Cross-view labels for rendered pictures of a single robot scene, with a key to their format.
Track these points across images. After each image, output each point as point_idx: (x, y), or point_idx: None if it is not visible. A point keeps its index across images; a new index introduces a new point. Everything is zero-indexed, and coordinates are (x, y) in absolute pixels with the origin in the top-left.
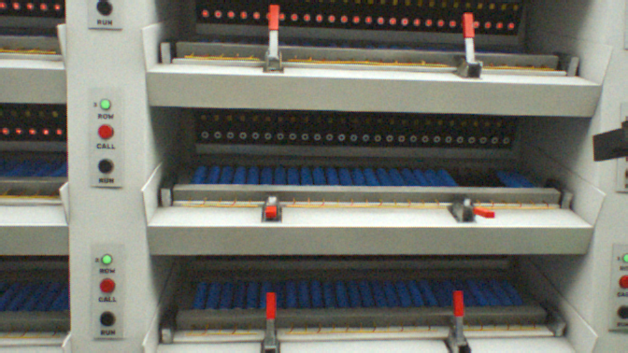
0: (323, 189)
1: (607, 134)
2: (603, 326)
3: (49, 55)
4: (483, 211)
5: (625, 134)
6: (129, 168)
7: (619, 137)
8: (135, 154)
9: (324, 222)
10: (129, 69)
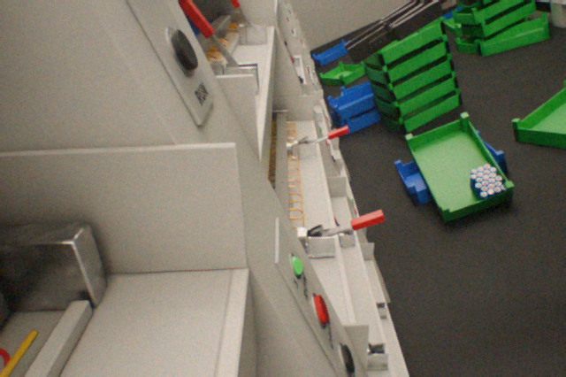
0: (284, 200)
1: (360, 43)
2: (336, 172)
3: (57, 349)
4: (343, 129)
5: (400, 32)
6: (337, 328)
7: (379, 40)
8: (325, 301)
9: (326, 216)
10: (257, 174)
